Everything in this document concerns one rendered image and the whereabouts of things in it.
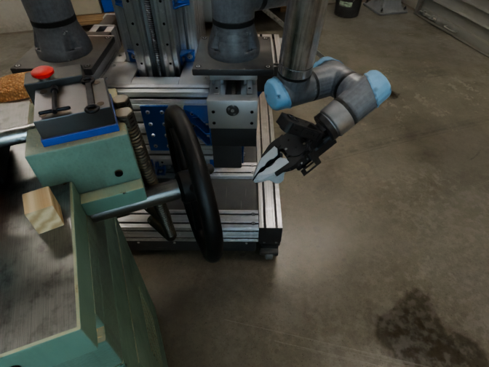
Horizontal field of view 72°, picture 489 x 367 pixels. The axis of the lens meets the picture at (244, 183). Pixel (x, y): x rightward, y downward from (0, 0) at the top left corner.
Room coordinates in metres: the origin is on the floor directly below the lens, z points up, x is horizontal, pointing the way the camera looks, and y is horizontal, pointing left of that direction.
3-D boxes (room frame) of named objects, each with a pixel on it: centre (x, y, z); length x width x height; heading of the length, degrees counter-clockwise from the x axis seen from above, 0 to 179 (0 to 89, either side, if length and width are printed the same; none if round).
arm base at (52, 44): (0.98, 0.53, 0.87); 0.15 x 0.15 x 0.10
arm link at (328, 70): (0.76, -0.21, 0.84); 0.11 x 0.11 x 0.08; 26
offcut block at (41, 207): (0.28, 0.26, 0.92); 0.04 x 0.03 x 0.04; 29
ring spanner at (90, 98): (0.42, 0.22, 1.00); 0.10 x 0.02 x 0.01; 22
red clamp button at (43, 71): (0.45, 0.29, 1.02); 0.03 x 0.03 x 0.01
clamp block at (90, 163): (0.43, 0.25, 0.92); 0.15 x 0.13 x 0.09; 22
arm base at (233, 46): (0.97, 0.03, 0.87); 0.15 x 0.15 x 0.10
